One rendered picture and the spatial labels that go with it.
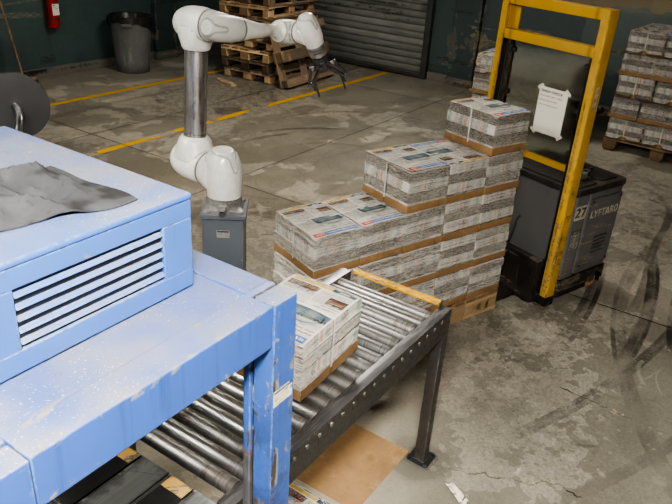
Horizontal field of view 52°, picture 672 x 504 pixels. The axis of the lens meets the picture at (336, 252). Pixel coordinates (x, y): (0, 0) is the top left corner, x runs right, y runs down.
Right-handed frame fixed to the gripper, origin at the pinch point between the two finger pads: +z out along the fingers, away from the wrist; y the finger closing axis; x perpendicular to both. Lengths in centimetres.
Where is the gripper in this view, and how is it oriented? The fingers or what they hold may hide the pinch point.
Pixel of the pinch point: (331, 89)
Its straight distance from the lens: 356.5
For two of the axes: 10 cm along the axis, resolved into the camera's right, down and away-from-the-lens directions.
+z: 3.0, 6.7, 6.8
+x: -0.9, -6.9, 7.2
